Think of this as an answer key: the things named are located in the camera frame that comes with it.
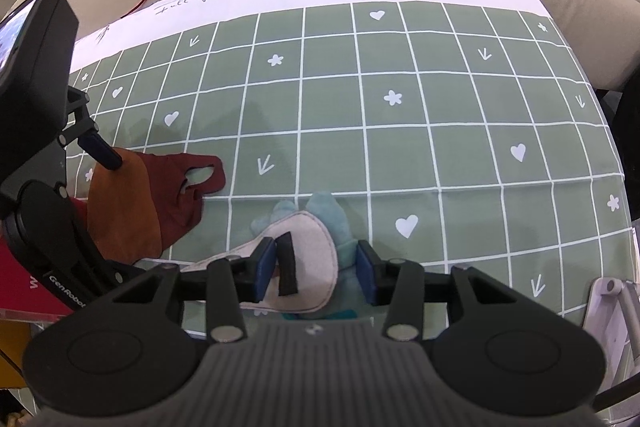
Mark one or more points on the green grid tablecloth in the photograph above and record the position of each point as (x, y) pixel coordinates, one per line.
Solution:
(446, 132)

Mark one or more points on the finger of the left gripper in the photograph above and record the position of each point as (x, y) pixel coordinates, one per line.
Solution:
(85, 132)

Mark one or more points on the blue plush eye mask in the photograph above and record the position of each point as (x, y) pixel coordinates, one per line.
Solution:
(324, 249)

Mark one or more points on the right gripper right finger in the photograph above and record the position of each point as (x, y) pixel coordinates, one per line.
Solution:
(397, 285)

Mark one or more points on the white folding chair frame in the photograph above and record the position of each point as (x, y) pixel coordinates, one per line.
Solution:
(612, 317)

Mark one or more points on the pink box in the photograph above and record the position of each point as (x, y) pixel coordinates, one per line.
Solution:
(49, 266)

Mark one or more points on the orange white storage box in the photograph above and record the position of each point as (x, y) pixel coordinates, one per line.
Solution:
(16, 334)

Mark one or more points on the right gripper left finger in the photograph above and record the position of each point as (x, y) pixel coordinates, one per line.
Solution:
(230, 282)

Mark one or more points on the maroon orange face mask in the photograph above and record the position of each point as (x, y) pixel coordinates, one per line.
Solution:
(149, 203)

